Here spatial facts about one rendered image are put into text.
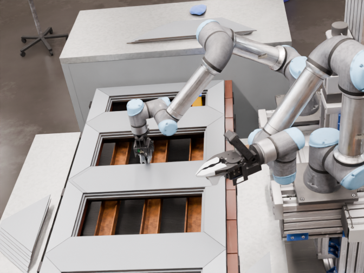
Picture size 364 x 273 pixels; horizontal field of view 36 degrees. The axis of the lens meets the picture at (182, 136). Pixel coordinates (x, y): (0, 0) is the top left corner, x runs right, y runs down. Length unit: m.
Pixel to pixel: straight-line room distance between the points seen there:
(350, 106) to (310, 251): 1.38
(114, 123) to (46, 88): 2.20
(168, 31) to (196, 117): 0.61
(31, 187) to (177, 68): 1.04
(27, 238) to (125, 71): 1.16
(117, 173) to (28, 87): 2.66
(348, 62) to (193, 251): 0.97
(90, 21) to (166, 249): 1.78
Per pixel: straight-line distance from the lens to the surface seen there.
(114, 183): 2.59
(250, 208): 2.62
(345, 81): 1.77
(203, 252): 2.23
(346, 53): 1.76
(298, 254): 3.05
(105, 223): 2.66
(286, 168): 1.79
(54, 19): 6.31
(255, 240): 2.48
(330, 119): 2.28
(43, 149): 3.08
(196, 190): 2.49
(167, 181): 2.54
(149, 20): 3.46
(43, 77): 5.27
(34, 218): 2.64
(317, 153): 2.07
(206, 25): 2.37
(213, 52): 2.25
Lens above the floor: 2.56
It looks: 38 degrees down
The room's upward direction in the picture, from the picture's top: 8 degrees counter-clockwise
